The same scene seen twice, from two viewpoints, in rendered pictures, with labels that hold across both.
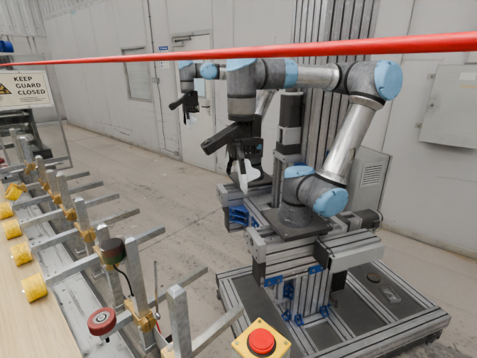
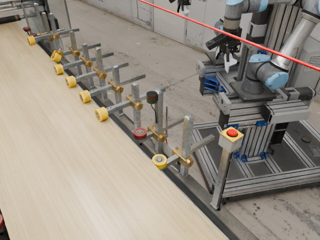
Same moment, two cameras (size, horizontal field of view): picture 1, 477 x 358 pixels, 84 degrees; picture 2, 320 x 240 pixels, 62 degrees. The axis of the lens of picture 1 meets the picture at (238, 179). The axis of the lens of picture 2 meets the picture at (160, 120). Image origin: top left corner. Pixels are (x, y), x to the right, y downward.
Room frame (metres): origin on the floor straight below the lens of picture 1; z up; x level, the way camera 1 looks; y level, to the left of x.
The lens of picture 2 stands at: (-0.57, 0.14, 1.95)
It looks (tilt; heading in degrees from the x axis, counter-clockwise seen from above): 38 degrees down; 8
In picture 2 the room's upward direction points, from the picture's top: straight up
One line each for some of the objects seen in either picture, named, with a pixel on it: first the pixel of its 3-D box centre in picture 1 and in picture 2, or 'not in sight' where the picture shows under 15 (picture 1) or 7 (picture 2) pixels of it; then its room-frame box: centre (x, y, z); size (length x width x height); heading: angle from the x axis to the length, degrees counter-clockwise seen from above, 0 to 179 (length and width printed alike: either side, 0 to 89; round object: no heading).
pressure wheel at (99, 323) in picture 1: (104, 329); (140, 138); (0.60, 0.43, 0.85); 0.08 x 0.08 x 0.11
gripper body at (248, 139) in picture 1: (243, 136); (230, 39); (0.71, -0.01, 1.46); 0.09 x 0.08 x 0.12; 110
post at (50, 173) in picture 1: (60, 208); (88, 70); (1.36, 1.04, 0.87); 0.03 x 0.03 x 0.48; 45
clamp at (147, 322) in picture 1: (139, 313); (156, 133); (0.67, 0.34, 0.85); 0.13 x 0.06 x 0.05; 45
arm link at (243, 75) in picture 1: (243, 74); (235, 5); (0.71, -0.01, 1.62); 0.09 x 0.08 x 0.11; 117
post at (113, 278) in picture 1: (112, 275); (136, 113); (0.83, 0.50, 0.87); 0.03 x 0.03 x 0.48; 45
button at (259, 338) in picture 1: (261, 342); (232, 133); (0.29, -0.04, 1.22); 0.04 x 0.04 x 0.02
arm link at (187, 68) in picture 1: (187, 70); not in sight; (1.50, 0.27, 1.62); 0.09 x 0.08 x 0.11; 103
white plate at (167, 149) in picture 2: (157, 337); (164, 147); (0.65, 0.29, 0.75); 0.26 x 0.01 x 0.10; 45
